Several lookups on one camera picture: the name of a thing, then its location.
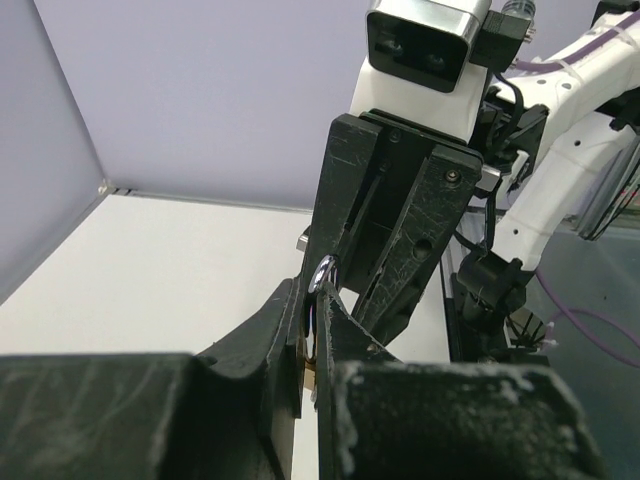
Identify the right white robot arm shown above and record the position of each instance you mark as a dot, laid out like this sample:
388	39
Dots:
583	87

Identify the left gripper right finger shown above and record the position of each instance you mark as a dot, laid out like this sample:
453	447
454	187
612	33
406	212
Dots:
386	419

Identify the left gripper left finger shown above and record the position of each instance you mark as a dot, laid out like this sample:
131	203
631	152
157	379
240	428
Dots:
228	412

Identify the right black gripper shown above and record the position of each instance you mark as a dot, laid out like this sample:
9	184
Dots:
392	193

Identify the aluminium frame rail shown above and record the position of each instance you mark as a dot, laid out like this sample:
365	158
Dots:
107	189

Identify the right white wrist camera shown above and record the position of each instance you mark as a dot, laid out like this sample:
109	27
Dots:
429	63

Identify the brass padlock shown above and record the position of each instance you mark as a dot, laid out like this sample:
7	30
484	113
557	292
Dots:
322	287

